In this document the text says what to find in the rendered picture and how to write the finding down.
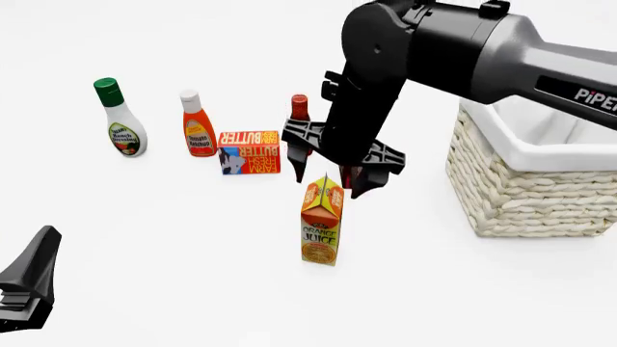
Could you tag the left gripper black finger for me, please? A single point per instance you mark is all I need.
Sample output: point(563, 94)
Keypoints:
point(36, 260)

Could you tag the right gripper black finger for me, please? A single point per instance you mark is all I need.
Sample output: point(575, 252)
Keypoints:
point(368, 179)
point(299, 159)

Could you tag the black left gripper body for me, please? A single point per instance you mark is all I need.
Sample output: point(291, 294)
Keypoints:
point(24, 312)

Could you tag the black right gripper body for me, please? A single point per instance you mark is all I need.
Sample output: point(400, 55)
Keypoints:
point(301, 132)

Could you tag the grey and black right robot arm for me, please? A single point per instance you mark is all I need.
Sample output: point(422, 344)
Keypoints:
point(434, 43)

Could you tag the orange juice carton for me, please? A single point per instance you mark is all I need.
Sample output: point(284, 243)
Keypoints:
point(320, 224)

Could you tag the wicker basket with white liner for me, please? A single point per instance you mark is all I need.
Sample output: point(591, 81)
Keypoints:
point(530, 202)

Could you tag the dark red sauce bottle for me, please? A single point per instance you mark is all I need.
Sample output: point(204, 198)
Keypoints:
point(300, 106)

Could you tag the butter box with cow print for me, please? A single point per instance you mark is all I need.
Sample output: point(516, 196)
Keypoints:
point(250, 155)

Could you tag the tomato ketchup bottle white cap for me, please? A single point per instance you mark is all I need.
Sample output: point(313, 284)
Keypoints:
point(198, 130)

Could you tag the ranch dressing bottle green cap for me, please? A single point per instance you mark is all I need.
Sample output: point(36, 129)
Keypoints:
point(123, 126)

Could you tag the small plate on black stalk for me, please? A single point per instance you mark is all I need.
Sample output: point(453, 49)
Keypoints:
point(495, 7)

